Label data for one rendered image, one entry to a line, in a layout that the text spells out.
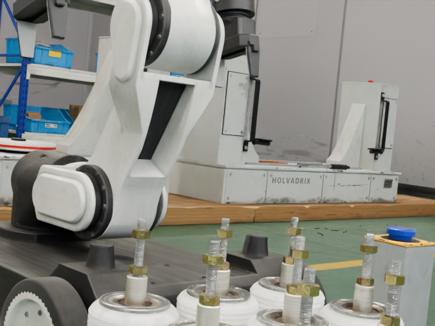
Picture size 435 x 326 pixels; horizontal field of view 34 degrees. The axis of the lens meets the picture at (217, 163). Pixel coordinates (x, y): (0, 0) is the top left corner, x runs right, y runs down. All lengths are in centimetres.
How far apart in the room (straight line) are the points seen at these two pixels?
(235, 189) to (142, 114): 220
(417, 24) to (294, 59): 142
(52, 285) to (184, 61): 46
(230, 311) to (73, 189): 61
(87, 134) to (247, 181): 86
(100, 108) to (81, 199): 178
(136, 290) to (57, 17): 52
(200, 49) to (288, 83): 620
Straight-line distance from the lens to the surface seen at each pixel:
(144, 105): 123
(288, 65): 749
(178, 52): 124
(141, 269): 75
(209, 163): 342
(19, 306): 113
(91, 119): 306
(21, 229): 156
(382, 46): 681
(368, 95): 444
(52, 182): 140
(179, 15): 123
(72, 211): 134
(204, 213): 319
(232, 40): 143
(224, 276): 83
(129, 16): 124
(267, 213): 348
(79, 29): 1033
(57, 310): 103
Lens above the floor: 45
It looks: 3 degrees down
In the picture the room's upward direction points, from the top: 5 degrees clockwise
